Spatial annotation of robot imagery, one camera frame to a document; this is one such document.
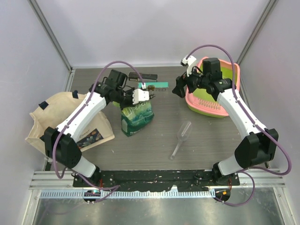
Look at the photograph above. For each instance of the beige canvas tote bag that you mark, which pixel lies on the beige canvas tote bag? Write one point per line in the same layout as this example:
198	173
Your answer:
58	108

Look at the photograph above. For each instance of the green cat litter bag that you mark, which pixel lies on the green cat litter bag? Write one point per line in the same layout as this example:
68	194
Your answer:
135	118

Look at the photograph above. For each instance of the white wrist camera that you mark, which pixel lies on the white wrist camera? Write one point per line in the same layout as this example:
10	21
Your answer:
140	95
189	63

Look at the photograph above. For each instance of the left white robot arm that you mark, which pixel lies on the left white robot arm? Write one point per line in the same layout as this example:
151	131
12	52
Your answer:
61	142

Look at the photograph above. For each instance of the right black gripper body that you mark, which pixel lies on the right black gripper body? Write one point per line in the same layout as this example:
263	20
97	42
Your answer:
195	80

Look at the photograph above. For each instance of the clear plastic scoop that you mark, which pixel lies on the clear plastic scoop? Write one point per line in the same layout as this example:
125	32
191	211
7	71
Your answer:
182	136

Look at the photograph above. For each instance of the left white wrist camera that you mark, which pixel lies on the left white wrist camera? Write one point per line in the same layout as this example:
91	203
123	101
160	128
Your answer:
140	95

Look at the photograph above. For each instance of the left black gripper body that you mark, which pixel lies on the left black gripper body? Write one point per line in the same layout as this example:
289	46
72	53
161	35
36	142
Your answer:
125	99

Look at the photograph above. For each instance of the black rectangular box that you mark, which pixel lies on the black rectangular box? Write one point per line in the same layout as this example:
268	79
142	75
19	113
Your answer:
133	76

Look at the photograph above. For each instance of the pink green litter box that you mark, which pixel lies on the pink green litter box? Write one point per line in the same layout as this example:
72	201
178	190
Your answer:
201	102

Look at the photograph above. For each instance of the teal rectangular box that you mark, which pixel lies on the teal rectangular box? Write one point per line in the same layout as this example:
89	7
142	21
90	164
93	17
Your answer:
153	85

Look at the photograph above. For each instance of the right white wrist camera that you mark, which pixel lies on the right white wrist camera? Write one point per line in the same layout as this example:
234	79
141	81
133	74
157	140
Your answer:
189	63

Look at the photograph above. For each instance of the aluminium frame rail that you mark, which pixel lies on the aluminium frame rail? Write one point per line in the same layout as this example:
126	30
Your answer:
71	187

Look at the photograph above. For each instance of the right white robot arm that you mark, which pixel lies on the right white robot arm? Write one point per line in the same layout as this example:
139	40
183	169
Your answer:
257	142

